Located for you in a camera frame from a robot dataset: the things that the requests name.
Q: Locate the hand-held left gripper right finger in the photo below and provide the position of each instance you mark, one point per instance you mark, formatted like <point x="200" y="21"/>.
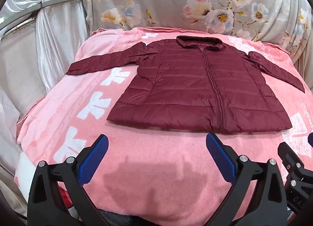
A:
<point x="221" y="157"/>

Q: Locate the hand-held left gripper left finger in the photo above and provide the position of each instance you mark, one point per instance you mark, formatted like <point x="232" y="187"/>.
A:
<point x="94" y="158"/>

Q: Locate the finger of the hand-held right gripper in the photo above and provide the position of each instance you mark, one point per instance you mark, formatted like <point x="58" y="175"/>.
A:
<point x="289" y="153"/>
<point x="310" y="140"/>

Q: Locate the maroon puffer jacket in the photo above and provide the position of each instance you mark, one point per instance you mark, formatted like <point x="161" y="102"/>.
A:
<point x="183" y="81"/>

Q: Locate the red cloth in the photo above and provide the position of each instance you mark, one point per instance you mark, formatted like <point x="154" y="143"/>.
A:
<point x="65" y="199"/>

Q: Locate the pink printed blanket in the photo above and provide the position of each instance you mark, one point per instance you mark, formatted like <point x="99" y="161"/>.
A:
<point x="146" y="167"/>

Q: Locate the person's dark trousers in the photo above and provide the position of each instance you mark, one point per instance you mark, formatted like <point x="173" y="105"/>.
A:
<point x="122" y="220"/>

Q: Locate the white satin curtain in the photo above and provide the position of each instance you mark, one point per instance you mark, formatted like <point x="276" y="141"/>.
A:
<point x="56" y="45"/>

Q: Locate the grey metal band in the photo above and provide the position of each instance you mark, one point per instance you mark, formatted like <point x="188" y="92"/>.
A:
<point x="56" y="1"/>

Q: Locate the grey floral bed sheet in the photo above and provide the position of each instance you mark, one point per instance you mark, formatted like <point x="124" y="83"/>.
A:
<point x="171" y="1"/>

